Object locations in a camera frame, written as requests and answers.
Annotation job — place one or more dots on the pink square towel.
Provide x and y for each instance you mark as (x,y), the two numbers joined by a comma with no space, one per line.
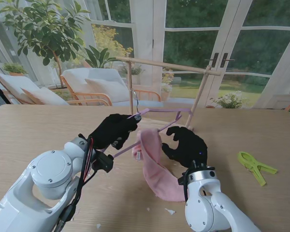
(157,174)

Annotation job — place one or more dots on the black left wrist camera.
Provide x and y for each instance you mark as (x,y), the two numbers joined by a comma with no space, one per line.
(104,162)

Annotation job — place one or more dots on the printed garden room backdrop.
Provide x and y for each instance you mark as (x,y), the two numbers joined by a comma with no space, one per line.
(195,43)

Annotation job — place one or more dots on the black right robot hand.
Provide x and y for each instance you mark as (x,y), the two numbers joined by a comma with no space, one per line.
(191,149)

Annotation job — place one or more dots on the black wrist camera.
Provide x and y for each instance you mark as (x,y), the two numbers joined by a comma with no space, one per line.
(182,180)
(104,162)

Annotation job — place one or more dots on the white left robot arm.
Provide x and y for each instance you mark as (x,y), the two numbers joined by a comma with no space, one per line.
(48,174)

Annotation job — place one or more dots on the green clothes peg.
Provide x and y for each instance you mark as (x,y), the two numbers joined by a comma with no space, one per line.
(253,166)

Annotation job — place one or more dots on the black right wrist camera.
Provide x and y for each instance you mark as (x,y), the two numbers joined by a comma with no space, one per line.
(182,180)

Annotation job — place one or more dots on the wooden drying rack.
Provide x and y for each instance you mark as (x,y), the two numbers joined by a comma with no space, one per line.
(171,66)

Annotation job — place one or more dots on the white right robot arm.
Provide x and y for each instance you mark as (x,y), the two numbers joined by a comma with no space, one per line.
(203,210)

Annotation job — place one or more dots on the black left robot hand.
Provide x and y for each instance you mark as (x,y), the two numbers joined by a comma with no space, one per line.
(113,130)

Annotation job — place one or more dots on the pink clothes hanger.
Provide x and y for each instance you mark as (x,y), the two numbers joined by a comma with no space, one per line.
(164,110)

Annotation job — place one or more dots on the white paper scrap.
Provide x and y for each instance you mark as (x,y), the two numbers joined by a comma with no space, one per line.
(170,212)
(98,226)

